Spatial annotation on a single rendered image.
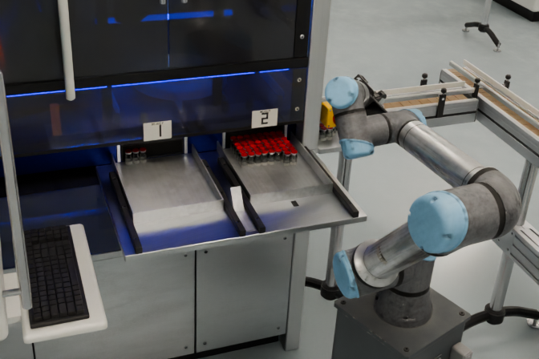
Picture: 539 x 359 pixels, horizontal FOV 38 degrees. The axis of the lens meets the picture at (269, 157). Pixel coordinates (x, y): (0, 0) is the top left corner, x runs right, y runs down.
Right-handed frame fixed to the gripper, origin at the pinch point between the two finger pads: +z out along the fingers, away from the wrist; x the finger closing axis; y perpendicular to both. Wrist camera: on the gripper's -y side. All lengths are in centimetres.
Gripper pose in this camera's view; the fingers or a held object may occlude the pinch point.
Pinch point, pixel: (377, 106)
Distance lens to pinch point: 212.9
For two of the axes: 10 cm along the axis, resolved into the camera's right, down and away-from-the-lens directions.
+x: -7.1, 6.5, 2.7
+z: 3.5, 0.0, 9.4
